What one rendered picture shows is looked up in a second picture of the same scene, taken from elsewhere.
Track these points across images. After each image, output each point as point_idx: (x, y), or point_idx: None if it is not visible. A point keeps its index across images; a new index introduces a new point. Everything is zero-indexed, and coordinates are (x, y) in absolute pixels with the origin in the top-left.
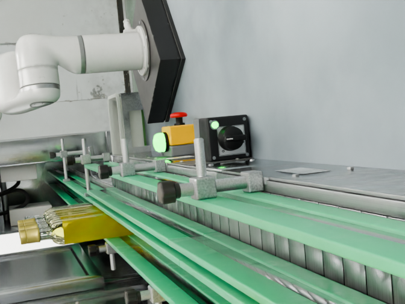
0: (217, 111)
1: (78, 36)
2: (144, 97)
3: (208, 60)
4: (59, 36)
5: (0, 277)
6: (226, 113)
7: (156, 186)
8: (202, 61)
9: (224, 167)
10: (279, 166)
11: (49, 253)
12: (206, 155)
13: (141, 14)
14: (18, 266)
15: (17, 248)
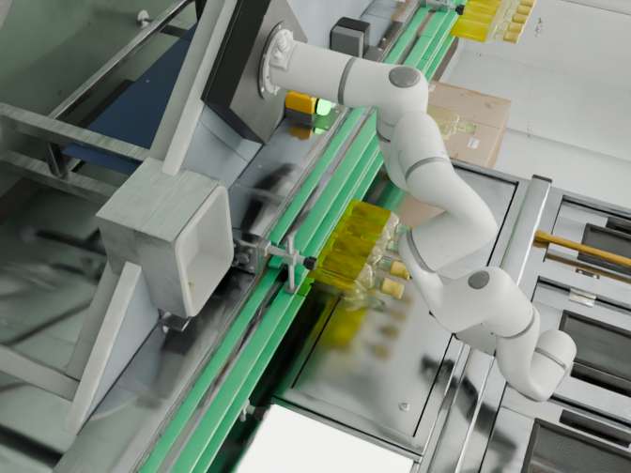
0: (315, 43)
1: (357, 57)
2: (267, 119)
3: (311, 8)
4: (378, 63)
5: (418, 337)
6: (323, 36)
7: (426, 45)
8: (304, 16)
9: (392, 28)
10: (385, 8)
11: (322, 393)
12: (366, 49)
13: (280, 15)
14: (382, 365)
15: (337, 463)
